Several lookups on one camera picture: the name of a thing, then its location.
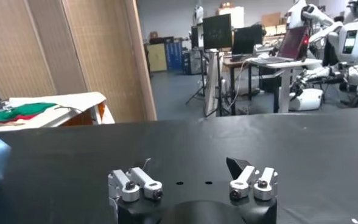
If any white side table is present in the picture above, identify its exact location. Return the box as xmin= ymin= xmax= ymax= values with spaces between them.
xmin=0 ymin=92 xmax=116 ymax=135

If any black tripod stand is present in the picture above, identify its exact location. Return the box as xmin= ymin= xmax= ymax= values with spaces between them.
xmin=184 ymin=48 xmax=209 ymax=106

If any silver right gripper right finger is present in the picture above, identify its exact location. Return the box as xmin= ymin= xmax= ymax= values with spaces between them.
xmin=226 ymin=156 xmax=279 ymax=201

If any white leaning board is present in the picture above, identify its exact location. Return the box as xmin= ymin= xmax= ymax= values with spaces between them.
xmin=205 ymin=51 xmax=225 ymax=118

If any white standing desk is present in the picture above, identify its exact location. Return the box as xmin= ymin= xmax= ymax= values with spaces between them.
xmin=245 ymin=57 xmax=323 ymax=114

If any silver open laptop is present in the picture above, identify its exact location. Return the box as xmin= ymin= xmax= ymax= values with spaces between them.
xmin=248 ymin=26 xmax=309 ymax=65

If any brown wooden desk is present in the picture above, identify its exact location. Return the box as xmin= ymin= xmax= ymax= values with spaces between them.
xmin=223 ymin=56 xmax=253 ymax=116

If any plain black monitor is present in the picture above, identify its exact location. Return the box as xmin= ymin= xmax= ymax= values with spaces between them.
xmin=232 ymin=24 xmax=264 ymax=55

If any black monitor with dots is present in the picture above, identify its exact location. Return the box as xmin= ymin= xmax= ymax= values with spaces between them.
xmin=202 ymin=13 xmax=233 ymax=51

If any wicker folding screen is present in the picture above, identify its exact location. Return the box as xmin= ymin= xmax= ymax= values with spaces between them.
xmin=0 ymin=0 xmax=158 ymax=122

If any green folded shirt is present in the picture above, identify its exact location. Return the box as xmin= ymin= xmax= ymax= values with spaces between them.
xmin=0 ymin=102 xmax=58 ymax=122

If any white cloth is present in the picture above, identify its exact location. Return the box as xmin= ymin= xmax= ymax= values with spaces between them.
xmin=8 ymin=92 xmax=116 ymax=125

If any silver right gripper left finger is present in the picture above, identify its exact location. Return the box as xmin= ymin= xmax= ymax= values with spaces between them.
xmin=107 ymin=157 xmax=163 ymax=203

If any yellow cabinet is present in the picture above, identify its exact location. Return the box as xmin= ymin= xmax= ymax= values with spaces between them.
xmin=147 ymin=43 xmax=169 ymax=73

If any blue cabinet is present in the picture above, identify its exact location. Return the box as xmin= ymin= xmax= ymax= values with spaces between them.
xmin=165 ymin=41 xmax=184 ymax=71

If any red folded shirt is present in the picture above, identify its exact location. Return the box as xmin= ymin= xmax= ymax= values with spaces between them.
xmin=0 ymin=114 xmax=40 ymax=125

